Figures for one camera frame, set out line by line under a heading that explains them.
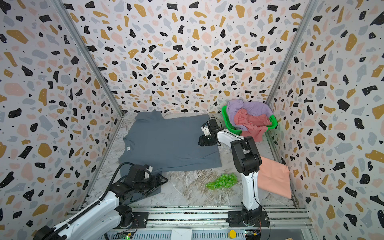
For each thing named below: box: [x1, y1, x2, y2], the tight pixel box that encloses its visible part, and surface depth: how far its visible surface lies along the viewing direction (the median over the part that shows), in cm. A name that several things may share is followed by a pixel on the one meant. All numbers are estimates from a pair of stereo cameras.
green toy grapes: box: [205, 173, 238, 190], surface depth 85 cm
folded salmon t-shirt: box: [257, 156, 292, 199], surface depth 87 cm
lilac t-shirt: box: [227, 99, 274, 131], surface depth 118 cm
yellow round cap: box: [228, 230, 237, 239], surface depth 67 cm
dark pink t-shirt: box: [234, 108, 272, 142], surface depth 112 cm
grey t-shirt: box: [119, 110, 223, 201], surface depth 100 cm
